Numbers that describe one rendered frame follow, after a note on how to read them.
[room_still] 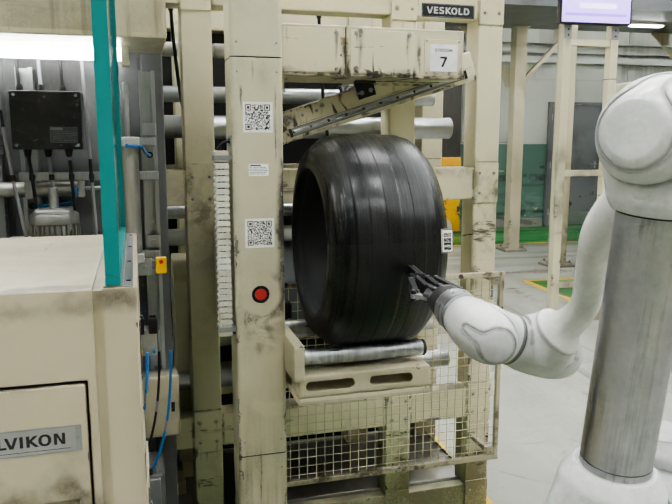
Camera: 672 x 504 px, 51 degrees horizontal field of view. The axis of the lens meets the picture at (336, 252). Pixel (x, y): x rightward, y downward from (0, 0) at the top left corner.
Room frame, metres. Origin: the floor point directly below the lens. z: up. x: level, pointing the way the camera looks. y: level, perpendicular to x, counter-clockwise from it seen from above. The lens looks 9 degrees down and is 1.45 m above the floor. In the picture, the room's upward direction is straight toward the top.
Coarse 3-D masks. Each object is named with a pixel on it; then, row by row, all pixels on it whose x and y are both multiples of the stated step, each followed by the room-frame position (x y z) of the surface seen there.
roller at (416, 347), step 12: (312, 348) 1.74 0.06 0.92; (324, 348) 1.75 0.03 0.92; (336, 348) 1.75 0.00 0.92; (348, 348) 1.76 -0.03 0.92; (360, 348) 1.77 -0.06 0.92; (372, 348) 1.77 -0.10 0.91; (384, 348) 1.78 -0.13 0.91; (396, 348) 1.79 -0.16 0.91; (408, 348) 1.80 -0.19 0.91; (420, 348) 1.81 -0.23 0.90; (312, 360) 1.72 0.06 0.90; (324, 360) 1.73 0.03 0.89; (336, 360) 1.74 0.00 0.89; (348, 360) 1.76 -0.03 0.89; (360, 360) 1.77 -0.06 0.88
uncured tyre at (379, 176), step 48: (336, 144) 1.80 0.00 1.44; (384, 144) 1.82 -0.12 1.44; (336, 192) 1.69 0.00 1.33; (384, 192) 1.69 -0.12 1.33; (432, 192) 1.73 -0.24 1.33; (336, 240) 1.65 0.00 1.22; (384, 240) 1.64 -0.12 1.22; (432, 240) 1.68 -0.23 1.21; (336, 288) 1.66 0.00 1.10; (384, 288) 1.65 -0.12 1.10; (336, 336) 1.75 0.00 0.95; (384, 336) 1.76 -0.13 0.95
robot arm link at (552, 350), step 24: (600, 216) 1.11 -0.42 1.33; (600, 240) 1.13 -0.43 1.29; (576, 264) 1.21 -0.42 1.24; (600, 264) 1.17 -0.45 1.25; (576, 288) 1.23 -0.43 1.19; (600, 288) 1.21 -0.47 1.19; (552, 312) 1.33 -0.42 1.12; (576, 312) 1.27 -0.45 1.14; (528, 336) 1.31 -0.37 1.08; (552, 336) 1.29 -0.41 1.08; (576, 336) 1.29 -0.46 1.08; (528, 360) 1.31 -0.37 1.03; (552, 360) 1.30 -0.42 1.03; (576, 360) 1.34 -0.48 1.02
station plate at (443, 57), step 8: (432, 48) 2.17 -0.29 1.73; (440, 48) 2.18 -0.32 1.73; (448, 48) 2.19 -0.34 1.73; (456, 48) 2.20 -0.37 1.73; (432, 56) 2.17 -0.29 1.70; (440, 56) 2.18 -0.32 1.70; (448, 56) 2.19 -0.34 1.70; (456, 56) 2.20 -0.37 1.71; (432, 64) 2.17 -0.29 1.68; (440, 64) 2.18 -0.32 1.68; (448, 64) 2.19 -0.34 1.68; (456, 64) 2.20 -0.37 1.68
